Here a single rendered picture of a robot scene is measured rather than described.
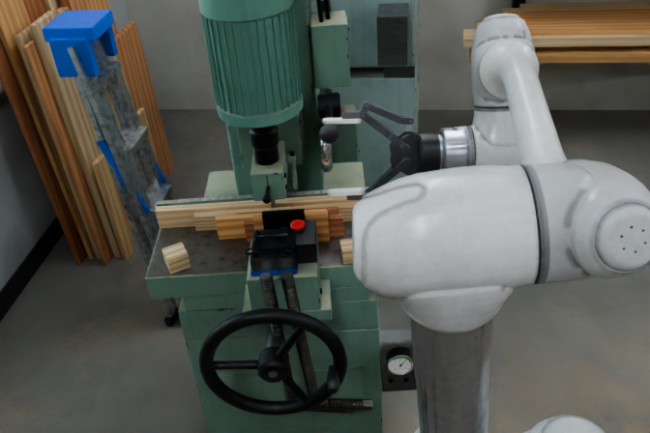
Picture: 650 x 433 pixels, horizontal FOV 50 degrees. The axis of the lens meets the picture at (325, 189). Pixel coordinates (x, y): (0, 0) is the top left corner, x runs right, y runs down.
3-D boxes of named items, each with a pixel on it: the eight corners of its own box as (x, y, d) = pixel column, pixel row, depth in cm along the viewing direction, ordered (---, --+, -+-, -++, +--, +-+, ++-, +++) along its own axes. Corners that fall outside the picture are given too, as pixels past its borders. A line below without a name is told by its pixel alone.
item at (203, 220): (195, 231, 159) (192, 217, 156) (196, 226, 160) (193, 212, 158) (457, 215, 157) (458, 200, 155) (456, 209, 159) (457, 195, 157)
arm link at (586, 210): (623, 142, 82) (506, 154, 83) (694, 166, 64) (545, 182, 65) (626, 248, 84) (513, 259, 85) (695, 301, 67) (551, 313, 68)
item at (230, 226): (219, 240, 155) (215, 218, 152) (220, 236, 157) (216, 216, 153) (327, 232, 155) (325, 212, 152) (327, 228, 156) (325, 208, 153)
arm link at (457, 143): (464, 121, 133) (433, 123, 133) (474, 129, 124) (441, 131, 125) (464, 167, 136) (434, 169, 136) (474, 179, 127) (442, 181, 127)
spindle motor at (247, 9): (213, 133, 135) (185, -26, 118) (222, 93, 150) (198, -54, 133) (303, 127, 135) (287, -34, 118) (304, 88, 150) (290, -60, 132)
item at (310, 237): (251, 276, 135) (248, 254, 132) (254, 242, 144) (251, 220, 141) (318, 273, 135) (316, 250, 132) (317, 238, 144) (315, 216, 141)
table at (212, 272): (139, 331, 141) (132, 310, 138) (165, 240, 167) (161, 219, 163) (437, 314, 140) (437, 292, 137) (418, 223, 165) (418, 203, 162)
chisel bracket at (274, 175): (254, 207, 150) (250, 174, 145) (258, 172, 162) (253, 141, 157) (288, 205, 150) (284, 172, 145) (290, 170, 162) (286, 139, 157)
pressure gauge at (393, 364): (386, 382, 156) (386, 357, 151) (385, 368, 159) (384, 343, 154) (414, 380, 155) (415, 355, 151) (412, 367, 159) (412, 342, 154)
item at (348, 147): (320, 163, 168) (317, 120, 161) (320, 149, 174) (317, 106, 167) (360, 161, 168) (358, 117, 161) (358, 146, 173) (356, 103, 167)
